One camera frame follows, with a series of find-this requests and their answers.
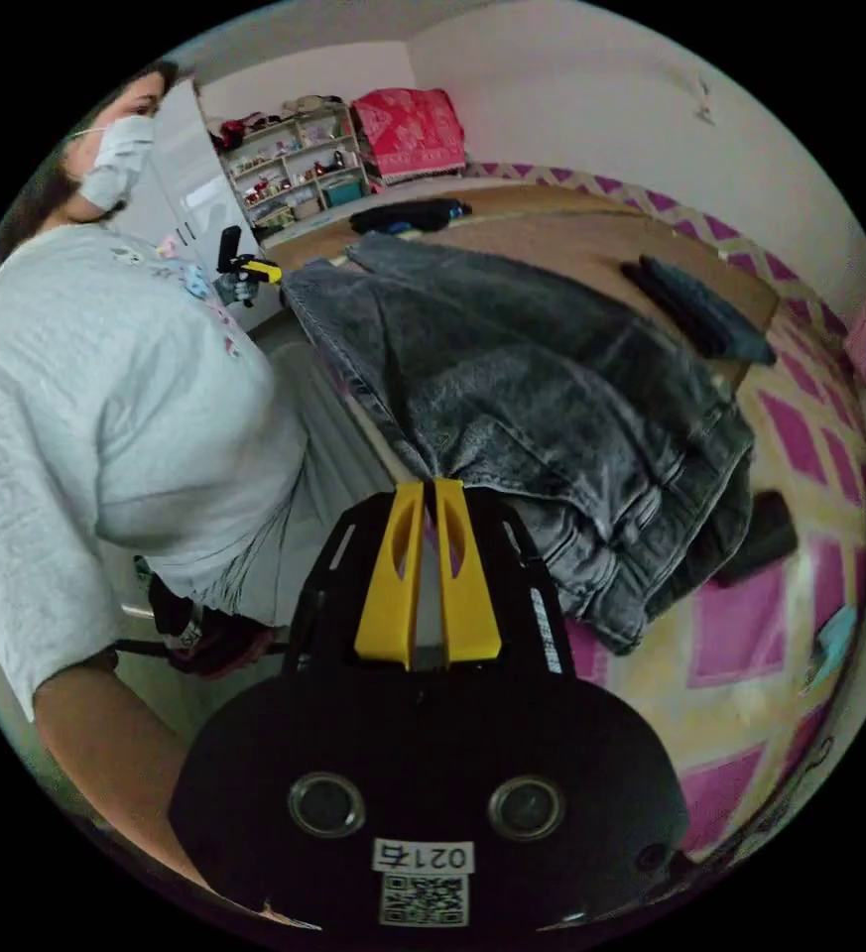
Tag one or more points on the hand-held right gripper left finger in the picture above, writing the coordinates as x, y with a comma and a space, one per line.
388, 595

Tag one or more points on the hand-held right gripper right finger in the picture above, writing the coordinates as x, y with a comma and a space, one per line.
466, 595

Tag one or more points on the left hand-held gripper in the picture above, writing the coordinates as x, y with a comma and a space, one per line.
239, 286

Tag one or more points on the gray pants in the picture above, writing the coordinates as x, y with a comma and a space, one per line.
522, 402

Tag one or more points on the person's right forearm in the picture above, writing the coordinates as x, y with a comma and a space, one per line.
120, 744

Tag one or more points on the shelf with small items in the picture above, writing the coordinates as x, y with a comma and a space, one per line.
295, 167

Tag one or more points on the white cupboard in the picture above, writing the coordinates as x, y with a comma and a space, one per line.
179, 201

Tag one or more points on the black garment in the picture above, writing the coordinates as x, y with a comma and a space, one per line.
410, 216
760, 535

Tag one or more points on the person's body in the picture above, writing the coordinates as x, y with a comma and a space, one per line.
105, 387

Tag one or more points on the red patterned blanket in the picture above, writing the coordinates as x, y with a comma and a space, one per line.
410, 134

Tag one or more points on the bed with pink diamond sheet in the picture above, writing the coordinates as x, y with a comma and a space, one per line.
737, 632

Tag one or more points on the brown flat board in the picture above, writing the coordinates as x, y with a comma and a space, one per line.
551, 230

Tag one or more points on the teal cloth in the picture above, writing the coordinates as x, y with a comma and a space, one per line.
834, 643

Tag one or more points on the pile of clothes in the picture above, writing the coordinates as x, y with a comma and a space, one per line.
700, 305

